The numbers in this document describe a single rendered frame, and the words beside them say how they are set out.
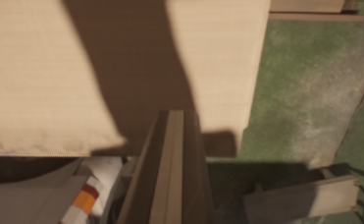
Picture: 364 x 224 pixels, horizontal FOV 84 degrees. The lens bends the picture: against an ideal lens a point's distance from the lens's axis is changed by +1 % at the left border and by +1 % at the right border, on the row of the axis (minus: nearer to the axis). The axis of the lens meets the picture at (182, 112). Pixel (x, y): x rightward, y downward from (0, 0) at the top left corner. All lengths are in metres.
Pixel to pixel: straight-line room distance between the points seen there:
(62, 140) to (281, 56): 1.33
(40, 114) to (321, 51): 1.49
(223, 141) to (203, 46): 0.10
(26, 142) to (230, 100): 0.22
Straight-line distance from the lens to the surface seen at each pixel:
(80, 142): 0.25
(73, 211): 1.09
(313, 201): 2.07
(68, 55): 0.20
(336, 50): 1.60
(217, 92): 0.19
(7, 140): 0.29
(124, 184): 0.68
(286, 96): 1.57
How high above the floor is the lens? 1.27
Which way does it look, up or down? 60 degrees down
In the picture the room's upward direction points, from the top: 178 degrees counter-clockwise
